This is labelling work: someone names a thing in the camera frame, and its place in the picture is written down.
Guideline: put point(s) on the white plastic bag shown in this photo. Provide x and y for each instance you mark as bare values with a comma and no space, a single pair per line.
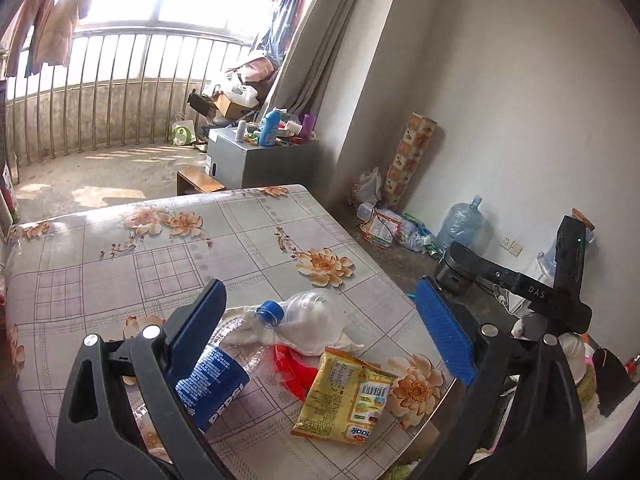
367,187

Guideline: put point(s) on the wooden stool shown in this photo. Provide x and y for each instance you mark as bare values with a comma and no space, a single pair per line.
200,180

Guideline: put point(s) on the red plastic wrapper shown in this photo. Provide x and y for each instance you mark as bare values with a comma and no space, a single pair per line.
290,367

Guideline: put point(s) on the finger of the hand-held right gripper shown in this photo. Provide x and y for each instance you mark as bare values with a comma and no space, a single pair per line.
500,277

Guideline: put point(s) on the white plastic container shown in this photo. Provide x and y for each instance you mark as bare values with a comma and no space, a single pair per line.
290,128

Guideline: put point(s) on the cardboard box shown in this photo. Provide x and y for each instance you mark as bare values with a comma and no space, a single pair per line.
227,106

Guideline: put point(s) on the printed packet with red edge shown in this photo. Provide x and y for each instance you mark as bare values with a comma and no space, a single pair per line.
382,227

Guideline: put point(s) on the grey curtain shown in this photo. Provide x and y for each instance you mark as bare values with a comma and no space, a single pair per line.
320,45

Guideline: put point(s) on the beige hanging garment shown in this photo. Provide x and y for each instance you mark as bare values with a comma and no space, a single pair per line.
15,35

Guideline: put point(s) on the grey cabinet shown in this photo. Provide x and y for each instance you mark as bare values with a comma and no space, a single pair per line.
250,160

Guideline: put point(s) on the black bag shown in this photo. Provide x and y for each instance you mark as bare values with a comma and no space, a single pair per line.
612,380

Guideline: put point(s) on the yellow snack packet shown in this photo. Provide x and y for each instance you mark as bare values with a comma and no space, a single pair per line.
345,395

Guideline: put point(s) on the tall patterned roll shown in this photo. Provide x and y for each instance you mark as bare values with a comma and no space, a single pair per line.
412,160

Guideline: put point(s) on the clear plastic bag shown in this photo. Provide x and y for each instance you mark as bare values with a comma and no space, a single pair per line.
315,320

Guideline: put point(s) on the blue hanging clothes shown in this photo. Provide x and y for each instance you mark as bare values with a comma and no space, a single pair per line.
282,20

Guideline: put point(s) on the clear bottle with blue label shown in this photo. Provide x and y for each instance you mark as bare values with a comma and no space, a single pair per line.
220,385

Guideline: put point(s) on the large blue water jug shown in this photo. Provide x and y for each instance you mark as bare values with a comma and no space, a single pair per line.
460,225

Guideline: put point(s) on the clear plastic food container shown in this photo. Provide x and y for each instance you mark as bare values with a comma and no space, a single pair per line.
367,210

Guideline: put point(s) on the metal balcony railing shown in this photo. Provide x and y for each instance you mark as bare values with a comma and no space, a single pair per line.
160,35

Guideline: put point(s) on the wall socket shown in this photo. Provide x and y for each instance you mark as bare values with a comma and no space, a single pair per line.
511,246

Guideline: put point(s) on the blue dispenser water bottle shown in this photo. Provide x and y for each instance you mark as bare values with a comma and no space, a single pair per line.
550,257

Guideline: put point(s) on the white plastic jug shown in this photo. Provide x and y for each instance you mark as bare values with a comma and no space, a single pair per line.
242,96

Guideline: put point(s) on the blue detergent bottle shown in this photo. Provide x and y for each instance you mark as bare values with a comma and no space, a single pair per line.
270,127

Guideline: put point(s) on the white green paper bag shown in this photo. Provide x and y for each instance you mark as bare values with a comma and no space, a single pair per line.
182,132

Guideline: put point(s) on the small white bottle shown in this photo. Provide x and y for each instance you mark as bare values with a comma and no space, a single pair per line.
241,130

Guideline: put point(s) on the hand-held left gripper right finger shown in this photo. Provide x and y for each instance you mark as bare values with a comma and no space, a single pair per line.
445,332

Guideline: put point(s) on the pink beige bag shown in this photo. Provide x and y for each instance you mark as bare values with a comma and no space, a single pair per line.
255,67

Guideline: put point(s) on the grey rice cooker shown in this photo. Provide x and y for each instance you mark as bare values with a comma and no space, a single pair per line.
452,272

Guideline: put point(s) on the pink hanging coat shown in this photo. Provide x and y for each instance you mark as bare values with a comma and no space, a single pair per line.
55,20

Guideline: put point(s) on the orange patterned cloth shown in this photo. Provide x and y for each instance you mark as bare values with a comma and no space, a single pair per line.
582,218

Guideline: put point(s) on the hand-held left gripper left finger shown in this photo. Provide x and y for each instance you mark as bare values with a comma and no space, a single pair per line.
197,335

